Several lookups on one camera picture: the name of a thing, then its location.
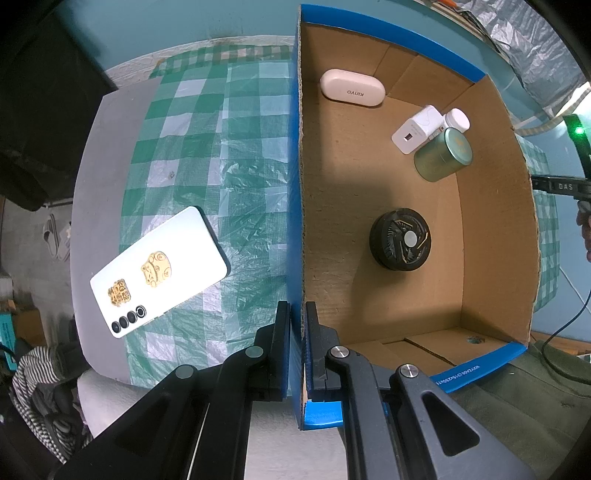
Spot dark green cloth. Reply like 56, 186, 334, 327
450, 339, 591, 480

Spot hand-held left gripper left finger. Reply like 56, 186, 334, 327
55, 300, 293, 480

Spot white charger plug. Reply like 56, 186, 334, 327
392, 104, 448, 156

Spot white earbuds case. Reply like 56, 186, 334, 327
320, 68, 386, 108

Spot black round fan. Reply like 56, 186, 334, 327
368, 209, 434, 271

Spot silver foil sheet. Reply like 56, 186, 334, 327
457, 0, 591, 134

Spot large-check green plastic tablecloth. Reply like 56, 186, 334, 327
120, 46, 561, 391

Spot small white bottle cap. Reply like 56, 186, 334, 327
444, 108, 471, 136

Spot round green tin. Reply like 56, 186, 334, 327
413, 128, 474, 183

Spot person's right hand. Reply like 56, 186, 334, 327
576, 200, 591, 264

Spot teal box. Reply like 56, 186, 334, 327
0, 314, 19, 358

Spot striped cloth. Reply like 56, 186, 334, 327
11, 346, 93, 462

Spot white phone gold stickers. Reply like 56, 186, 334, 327
90, 206, 232, 340

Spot grey slipper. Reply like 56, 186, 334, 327
44, 213, 72, 260

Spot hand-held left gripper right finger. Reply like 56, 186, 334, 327
305, 301, 536, 480

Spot dark furniture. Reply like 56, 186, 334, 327
0, 9, 118, 210

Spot small-check green cloth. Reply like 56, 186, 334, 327
150, 45, 291, 79

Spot blue cardboard box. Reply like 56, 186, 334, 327
286, 4, 543, 432

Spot black cable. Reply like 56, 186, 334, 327
531, 281, 591, 352

